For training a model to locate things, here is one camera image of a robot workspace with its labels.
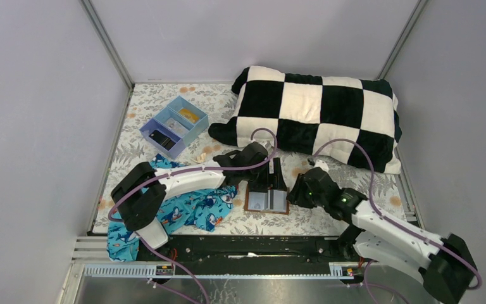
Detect blue shark print shorts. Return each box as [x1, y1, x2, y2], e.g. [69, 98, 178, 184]
[106, 154, 239, 263]

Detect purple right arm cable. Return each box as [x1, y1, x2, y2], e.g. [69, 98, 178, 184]
[308, 138, 483, 304]

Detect perforated metal cable tray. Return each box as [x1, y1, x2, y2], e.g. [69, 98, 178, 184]
[84, 263, 355, 281]

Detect silver card in box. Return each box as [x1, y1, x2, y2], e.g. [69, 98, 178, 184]
[164, 118, 189, 137]

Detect blue three-compartment organizer box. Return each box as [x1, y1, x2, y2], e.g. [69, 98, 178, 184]
[139, 96, 209, 159]

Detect gold card in box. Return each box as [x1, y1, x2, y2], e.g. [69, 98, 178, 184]
[178, 108, 200, 124]

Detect black white checkered pillow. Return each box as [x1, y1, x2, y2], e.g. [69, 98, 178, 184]
[208, 66, 402, 174]

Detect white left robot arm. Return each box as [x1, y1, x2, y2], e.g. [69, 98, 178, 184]
[112, 142, 276, 249]

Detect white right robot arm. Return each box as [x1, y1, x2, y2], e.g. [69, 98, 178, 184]
[287, 167, 477, 303]

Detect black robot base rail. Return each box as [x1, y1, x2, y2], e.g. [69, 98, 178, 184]
[156, 235, 360, 271]

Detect black card in box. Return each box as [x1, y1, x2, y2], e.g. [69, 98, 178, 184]
[149, 130, 175, 151]

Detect brown leather card holder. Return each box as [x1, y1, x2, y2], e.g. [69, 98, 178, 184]
[244, 186, 290, 215]

